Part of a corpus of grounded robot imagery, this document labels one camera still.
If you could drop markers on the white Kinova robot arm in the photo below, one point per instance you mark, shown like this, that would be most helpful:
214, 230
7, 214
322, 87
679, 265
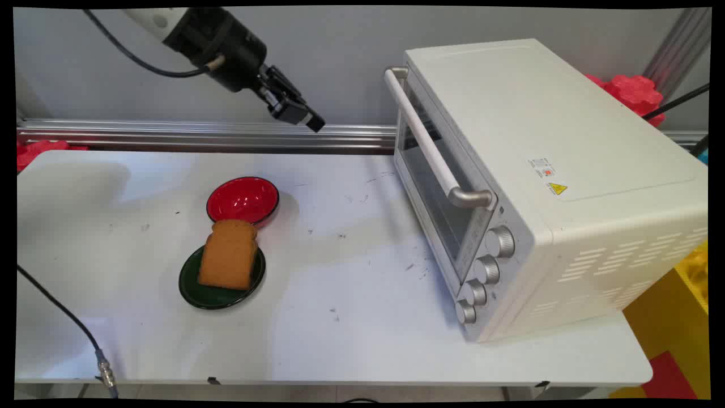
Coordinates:
154, 18

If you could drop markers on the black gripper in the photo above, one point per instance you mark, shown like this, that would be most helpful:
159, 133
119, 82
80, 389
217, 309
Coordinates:
222, 45

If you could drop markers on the aluminium frame post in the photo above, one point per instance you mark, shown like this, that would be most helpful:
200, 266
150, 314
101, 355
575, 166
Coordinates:
679, 48

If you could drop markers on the dark green plate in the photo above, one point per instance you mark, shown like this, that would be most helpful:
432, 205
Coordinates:
195, 283

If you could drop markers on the red bowl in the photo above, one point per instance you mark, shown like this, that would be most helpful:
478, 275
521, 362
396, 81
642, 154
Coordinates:
242, 201

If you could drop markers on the red foam block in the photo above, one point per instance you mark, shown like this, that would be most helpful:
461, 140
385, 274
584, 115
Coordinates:
634, 93

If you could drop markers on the brown toast slice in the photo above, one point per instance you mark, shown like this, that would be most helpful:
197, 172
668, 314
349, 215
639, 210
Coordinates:
229, 256

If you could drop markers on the yellow foam mat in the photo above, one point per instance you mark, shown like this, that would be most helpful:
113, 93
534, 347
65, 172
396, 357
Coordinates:
674, 317

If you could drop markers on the white toaster oven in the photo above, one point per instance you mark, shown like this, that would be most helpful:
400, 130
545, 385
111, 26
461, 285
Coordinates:
544, 187

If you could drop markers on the red foam piece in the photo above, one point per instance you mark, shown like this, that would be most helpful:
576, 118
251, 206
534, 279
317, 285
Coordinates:
35, 152

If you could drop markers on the aluminium frame rail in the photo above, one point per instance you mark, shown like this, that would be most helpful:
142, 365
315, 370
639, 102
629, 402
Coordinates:
198, 135

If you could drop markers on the red foam mat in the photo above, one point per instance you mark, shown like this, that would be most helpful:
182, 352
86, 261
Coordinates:
668, 377

